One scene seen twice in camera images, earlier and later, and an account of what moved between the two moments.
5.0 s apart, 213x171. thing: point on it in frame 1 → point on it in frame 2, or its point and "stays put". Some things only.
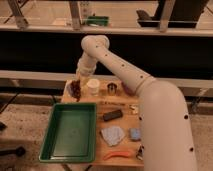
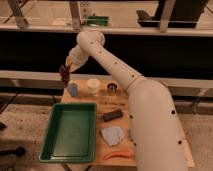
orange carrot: [116, 154] stays put
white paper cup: [93, 86] stays put
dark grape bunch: [75, 88] → [65, 74]
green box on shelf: [98, 20] stays put
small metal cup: [112, 88] stays put
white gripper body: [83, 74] → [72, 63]
